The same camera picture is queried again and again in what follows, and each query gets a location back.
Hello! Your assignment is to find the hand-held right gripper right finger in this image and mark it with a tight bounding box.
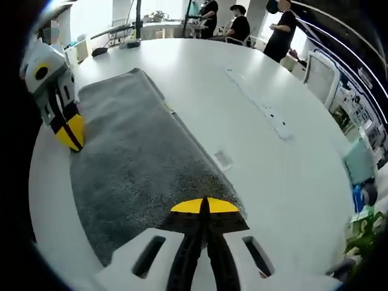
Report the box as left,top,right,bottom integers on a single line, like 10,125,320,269
206,196,343,291

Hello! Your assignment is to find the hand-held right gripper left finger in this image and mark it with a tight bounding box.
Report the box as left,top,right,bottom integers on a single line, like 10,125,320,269
93,198,210,291

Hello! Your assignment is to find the grey towel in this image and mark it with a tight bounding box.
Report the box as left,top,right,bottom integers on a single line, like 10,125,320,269
70,68,248,267

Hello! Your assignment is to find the person's black shirt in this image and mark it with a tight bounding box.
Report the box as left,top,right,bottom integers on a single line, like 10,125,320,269
8,87,45,243

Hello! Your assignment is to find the black pole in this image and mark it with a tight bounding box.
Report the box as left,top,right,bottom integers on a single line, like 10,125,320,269
135,0,143,40

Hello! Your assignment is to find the grey plant pot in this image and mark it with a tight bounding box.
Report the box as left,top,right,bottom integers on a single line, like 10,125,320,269
330,257,361,279

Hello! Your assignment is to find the white background desk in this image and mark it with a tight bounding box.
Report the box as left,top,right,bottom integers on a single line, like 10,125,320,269
107,19,210,40

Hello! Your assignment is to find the green potted plant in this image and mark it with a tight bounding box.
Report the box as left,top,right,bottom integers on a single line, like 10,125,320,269
344,210,387,264

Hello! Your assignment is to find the blue plastic bin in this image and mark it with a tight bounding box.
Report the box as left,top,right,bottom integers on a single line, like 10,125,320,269
353,184,364,213

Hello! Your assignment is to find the black metal stand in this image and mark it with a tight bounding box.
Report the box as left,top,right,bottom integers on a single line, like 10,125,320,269
181,0,195,39

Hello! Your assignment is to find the white power strip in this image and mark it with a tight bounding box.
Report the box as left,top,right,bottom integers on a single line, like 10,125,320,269
224,68,294,141

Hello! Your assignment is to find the dark round object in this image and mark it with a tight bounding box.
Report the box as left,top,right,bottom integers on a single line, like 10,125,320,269
363,184,378,204

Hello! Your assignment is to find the teal storage box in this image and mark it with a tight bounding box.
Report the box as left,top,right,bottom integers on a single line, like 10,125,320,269
344,141,378,185

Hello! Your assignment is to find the white display shelving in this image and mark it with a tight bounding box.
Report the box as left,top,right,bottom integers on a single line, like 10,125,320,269
329,51,388,170

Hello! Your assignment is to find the white mesh office chair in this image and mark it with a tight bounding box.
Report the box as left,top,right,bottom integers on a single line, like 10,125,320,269
303,50,340,105

